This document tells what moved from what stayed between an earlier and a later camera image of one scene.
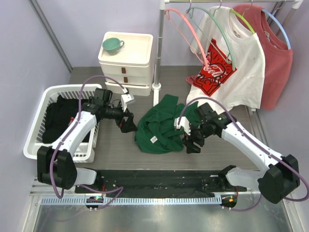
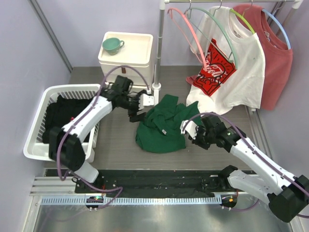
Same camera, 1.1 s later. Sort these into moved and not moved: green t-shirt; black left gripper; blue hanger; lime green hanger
Moved: black left gripper
Not moved: green t-shirt; lime green hanger; blue hanger
